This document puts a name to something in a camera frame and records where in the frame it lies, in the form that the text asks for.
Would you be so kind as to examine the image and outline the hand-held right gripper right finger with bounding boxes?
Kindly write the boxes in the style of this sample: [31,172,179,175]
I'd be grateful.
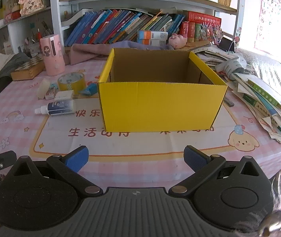
[168,145,271,195]

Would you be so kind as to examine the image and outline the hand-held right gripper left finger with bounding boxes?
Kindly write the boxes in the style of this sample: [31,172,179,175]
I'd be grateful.
[8,145,104,195]

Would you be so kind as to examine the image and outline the white spray bottle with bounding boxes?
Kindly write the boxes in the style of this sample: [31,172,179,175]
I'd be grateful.
[34,99,77,116]

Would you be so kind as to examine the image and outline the yellow cardboard box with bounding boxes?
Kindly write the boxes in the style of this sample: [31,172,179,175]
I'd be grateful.
[97,48,228,133]

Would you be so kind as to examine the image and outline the white eraser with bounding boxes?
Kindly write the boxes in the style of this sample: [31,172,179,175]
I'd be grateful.
[54,90,75,102]

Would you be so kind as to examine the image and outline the grey staples box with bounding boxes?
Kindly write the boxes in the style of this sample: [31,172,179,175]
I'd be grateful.
[44,88,58,101]

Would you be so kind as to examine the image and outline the yellow tape roll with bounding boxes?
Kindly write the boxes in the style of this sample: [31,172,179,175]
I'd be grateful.
[57,72,86,92]

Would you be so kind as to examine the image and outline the white tissue packet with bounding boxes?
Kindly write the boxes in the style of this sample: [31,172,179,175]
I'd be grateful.
[37,78,52,100]

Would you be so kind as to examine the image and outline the pink cylindrical container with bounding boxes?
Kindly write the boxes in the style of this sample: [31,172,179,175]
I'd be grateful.
[40,33,66,77]

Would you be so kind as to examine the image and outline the pile of papers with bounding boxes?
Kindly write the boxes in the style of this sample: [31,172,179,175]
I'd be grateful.
[196,49,281,147]

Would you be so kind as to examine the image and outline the dark grey cloth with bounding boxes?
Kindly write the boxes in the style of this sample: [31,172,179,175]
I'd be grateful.
[0,53,31,99]

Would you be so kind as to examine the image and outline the wooden chessboard box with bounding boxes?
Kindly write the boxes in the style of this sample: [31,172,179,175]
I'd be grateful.
[10,54,45,81]

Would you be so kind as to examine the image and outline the green white workbook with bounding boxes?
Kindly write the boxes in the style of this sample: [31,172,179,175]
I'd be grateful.
[247,75,281,111]

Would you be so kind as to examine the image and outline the pink cloth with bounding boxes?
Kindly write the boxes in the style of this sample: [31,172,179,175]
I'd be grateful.
[64,43,114,66]

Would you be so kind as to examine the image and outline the brown cardboard sheet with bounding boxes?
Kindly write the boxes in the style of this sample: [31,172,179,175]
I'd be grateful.
[180,41,212,52]

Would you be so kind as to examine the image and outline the grey striped bed cover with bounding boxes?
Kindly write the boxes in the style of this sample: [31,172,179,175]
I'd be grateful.
[238,49,281,97]

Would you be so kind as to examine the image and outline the cup of pens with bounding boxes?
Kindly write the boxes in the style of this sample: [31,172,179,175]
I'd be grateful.
[23,21,54,56]

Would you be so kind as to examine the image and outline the pink pig plush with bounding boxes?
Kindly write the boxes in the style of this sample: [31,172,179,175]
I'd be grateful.
[168,34,188,49]

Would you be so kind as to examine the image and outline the black phone stand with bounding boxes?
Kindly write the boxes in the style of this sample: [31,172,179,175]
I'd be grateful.
[218,37,236,53]

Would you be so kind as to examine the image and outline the orange blue white carton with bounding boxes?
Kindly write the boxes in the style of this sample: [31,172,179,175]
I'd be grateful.
[137,30,168,40]
[137,39,168,46]

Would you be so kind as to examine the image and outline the colourful paper ornaments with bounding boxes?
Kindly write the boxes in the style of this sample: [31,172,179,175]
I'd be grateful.
[200,23,223,45]

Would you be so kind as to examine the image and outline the set of small upright books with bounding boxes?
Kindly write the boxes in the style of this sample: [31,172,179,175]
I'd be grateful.
[179,21,202,43]

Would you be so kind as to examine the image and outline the purple cloth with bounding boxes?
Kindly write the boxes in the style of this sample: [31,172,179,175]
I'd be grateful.
[101,41,175,52]

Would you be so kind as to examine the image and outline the row of colourful books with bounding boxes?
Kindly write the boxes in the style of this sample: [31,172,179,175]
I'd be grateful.
[64,8,186,47]

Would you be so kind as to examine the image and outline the thick red dictionary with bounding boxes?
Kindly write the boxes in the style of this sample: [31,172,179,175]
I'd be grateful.
[186,11,222,24]

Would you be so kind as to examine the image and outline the white shelf unit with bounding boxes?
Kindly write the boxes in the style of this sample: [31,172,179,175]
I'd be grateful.
[0,0,246,62]

